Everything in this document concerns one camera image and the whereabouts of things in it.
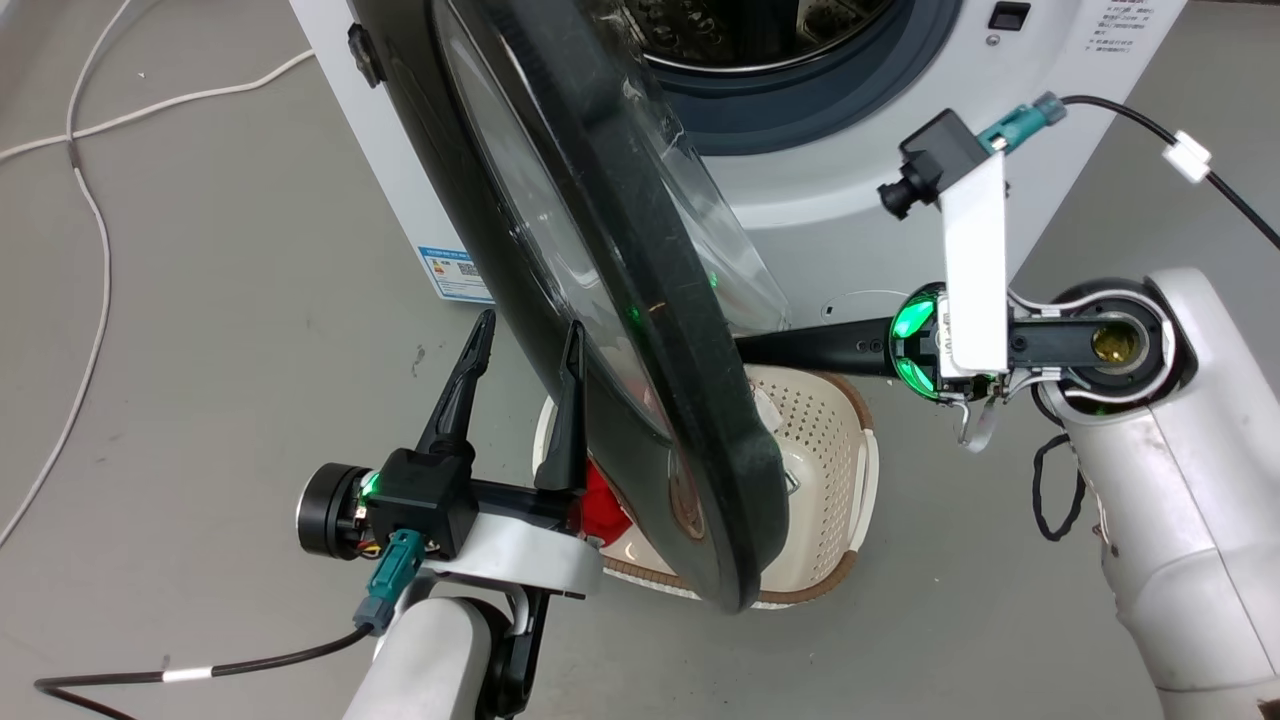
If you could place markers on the right gripper green ring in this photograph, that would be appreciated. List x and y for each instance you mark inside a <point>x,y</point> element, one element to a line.
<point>912,345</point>

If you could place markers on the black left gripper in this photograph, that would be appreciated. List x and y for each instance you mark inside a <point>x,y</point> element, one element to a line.
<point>325,512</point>

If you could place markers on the black round washing machine door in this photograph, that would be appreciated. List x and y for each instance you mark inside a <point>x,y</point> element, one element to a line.
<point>610,230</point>

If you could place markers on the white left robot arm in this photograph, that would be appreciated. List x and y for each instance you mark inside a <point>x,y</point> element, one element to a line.
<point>440,650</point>

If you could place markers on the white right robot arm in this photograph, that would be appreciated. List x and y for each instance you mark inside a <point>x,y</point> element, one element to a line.
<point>1180,480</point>

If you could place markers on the white front-load washing machine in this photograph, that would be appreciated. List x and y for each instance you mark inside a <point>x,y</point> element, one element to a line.
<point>850,200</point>

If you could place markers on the dark grey door gasket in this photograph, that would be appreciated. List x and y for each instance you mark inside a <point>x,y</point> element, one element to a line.
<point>800,110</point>

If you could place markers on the steel washing machine drum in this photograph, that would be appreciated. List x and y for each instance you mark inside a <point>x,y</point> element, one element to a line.
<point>745,30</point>

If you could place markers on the white perforated laundry basket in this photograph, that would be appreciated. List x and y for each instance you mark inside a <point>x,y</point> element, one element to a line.
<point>825,460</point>

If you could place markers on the red cloth item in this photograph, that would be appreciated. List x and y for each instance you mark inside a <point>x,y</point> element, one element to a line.
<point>603,505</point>

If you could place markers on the blue white energy label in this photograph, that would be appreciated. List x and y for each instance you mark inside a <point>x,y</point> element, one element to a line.
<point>455,275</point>

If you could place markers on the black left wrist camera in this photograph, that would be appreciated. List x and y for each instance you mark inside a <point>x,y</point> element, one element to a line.
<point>420,495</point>

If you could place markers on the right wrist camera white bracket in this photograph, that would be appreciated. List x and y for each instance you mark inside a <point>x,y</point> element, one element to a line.
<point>975,270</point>

